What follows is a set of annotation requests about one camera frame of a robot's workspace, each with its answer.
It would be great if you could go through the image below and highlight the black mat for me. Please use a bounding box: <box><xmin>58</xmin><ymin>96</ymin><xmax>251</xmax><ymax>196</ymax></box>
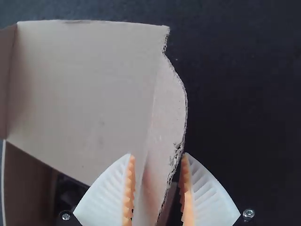
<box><xmin>0</xmin><ymin>0</ymin><xmax>301</xmax><ymax>226</ymax></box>

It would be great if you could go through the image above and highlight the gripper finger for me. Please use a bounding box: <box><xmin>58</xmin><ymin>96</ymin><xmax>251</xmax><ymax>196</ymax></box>
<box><xmin>58</xmin><ymin>153</ymin><xmax>137</xmax><ymax>226</ymax></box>
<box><xmin>177</xmin><ymin>152</ymin><xmax>257</xmax><ymax>226</ymax></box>

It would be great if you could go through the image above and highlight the cardboard box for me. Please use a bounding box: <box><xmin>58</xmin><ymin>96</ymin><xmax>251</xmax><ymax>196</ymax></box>
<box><xmin>0</xmin><ymin>20</ymin><xmax>189</xmax><ymax>226</ymax></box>

